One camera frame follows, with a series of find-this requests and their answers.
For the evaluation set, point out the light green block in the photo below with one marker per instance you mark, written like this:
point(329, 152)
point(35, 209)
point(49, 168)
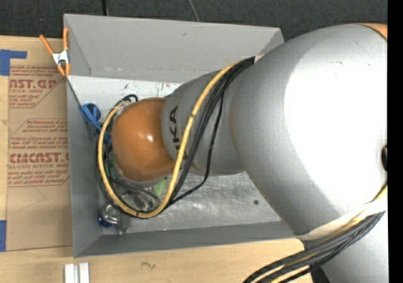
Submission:
point(161, 186)

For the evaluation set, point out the blue looped thing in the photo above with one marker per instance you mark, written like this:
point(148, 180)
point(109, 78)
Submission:
point(91, 115)

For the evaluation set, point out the brown cardboard board, red print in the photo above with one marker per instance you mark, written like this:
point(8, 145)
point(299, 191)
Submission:
point(37, 206)

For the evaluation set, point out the grey metal bin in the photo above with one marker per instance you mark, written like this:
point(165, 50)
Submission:
point(163, 45)

